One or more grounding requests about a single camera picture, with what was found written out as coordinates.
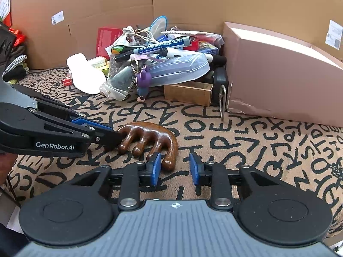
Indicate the red wall calendar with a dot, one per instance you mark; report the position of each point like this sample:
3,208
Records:
4,0

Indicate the clear zip bag dark contents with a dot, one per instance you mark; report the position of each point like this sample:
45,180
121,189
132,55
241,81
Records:
119,81

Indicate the small beige box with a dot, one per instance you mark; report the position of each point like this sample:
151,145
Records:
98,63

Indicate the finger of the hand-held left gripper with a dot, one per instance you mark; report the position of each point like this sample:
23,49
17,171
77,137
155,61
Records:
107,139
91,124

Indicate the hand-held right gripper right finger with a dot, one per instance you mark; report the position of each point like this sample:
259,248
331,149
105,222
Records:
194,169

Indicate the blue card box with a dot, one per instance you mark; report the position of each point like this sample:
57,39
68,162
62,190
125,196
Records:
207,47

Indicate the pink cardboard box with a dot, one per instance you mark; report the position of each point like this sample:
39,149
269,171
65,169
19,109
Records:
273,80

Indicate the pile of clothes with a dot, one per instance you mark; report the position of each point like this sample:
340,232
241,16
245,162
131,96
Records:
16,64

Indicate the red booklet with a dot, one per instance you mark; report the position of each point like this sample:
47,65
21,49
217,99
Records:
107,40

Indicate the silver carabiner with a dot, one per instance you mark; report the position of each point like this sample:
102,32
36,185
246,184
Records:
222,104

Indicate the red cloth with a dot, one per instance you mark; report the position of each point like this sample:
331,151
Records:
18,36

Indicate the brown wooden comb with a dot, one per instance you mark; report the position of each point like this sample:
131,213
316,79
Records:
155,136

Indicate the small red packet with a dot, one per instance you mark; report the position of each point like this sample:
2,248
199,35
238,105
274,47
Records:
67,82

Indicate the black marker green label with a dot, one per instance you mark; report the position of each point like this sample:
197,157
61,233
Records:
128,49

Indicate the blue rimmed paddle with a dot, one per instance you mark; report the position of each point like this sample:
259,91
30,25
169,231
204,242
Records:
158,24

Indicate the blue whiteboard marker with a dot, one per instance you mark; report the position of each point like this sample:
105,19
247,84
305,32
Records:
160,45

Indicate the yellow-green small box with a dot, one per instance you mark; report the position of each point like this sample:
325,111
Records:
105,71

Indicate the black marker white label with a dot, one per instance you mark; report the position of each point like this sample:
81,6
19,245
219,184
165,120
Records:
185,53

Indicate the brown cardboard panel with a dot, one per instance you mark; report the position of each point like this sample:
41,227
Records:
241,0
93,2

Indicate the white shoe insole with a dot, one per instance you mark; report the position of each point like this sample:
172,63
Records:
84,75
176,33

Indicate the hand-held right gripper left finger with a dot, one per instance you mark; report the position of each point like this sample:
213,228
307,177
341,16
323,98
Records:
156,169

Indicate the clear plastic case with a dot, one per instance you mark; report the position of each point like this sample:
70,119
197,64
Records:
179,68

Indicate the black case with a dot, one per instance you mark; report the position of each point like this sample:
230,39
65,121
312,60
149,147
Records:
221,76

